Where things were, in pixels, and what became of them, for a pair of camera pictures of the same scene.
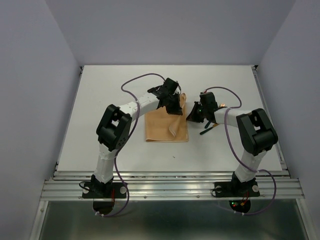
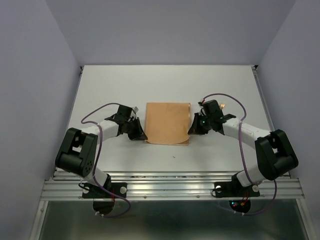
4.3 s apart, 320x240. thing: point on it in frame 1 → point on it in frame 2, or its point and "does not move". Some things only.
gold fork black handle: x=222 y=105 does not move
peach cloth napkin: x=160 y=126 does not move
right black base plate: x=236 y=189 does not move
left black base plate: x=104 y=190 does not move
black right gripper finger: x=197 y=114 → x=199 y=126
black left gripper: x=176 y=110 → x=139 y=134
